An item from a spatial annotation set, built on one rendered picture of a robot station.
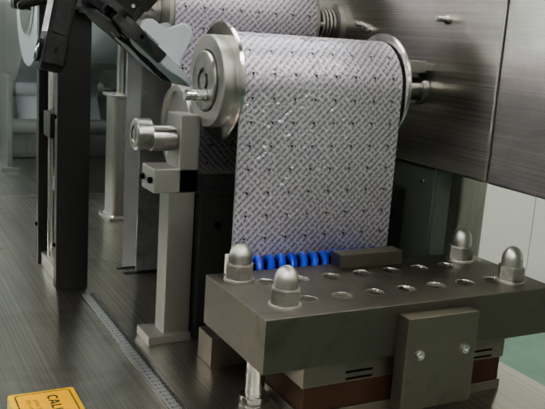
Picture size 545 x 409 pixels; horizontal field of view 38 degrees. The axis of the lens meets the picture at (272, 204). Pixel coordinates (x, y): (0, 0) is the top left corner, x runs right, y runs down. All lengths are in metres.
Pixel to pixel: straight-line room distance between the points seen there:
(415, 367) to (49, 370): 0.43
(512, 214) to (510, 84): 3.36
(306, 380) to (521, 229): 3.53
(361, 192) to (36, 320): 0.49
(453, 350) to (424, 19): 0.49
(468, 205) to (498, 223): 3.10
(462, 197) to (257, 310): 0.61
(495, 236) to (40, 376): 3.69
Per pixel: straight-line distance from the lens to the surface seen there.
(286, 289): 0.83
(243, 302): 0.85
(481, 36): 1.08
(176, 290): 1.06
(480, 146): 1.07
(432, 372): 0.92
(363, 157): 1.05
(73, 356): 1.04
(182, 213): 1.04
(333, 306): 0.86
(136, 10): 0.93
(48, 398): 0.88
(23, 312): 1.19
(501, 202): 4.43
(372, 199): 1.07
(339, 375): 0.89
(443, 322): 0.91
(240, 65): 0.95
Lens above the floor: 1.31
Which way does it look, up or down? 12 degrees down
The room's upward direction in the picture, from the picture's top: 4 degrees clockwise
